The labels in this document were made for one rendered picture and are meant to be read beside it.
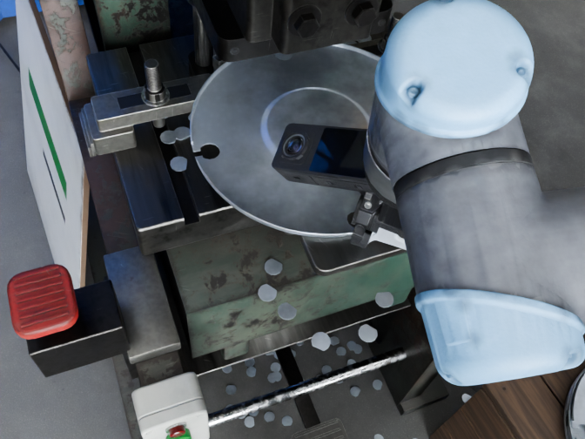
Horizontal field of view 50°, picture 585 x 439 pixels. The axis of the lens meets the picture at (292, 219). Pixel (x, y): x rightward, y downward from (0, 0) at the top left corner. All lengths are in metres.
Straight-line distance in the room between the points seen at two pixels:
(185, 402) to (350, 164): 0.36
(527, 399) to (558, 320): 0.81
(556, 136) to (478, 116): 1.68
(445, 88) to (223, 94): 0.48
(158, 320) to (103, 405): 0.67
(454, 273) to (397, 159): 0.07
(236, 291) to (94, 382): 0.71
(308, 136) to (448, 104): 0.23
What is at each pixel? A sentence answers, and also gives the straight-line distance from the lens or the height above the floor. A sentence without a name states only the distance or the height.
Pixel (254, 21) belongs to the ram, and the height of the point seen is 0.92.
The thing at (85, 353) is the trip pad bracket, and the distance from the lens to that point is 0.73.
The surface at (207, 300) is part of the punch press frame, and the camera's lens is 0.76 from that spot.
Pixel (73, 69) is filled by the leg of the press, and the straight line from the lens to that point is 1.02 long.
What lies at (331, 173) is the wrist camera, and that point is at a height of 0.94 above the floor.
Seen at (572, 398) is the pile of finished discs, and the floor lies 0.37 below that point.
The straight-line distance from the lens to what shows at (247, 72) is 0.79.
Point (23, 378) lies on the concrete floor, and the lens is 1.47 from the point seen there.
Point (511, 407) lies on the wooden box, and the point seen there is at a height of 0.35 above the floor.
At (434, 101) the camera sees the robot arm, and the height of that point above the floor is 1.12.
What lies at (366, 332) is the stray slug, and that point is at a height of 0.65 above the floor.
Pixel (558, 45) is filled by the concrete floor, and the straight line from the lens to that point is 2.28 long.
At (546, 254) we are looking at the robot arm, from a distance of 0.32.
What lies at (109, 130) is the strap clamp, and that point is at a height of 0.74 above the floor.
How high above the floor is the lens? 1.33
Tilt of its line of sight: 57 degrees down
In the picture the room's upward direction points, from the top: 9 degrees clockwise
